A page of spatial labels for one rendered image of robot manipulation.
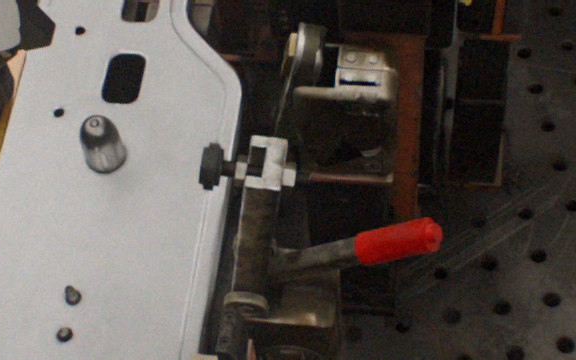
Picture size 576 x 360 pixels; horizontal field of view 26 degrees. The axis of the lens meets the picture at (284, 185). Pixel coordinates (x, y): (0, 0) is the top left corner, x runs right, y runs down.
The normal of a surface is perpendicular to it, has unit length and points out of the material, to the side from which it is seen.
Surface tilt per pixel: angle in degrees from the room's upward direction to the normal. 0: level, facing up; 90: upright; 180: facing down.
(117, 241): 0
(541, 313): 0
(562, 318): 0
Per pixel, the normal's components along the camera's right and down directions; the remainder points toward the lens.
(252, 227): -0.12, 0.86
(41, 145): -0.07, -0.51
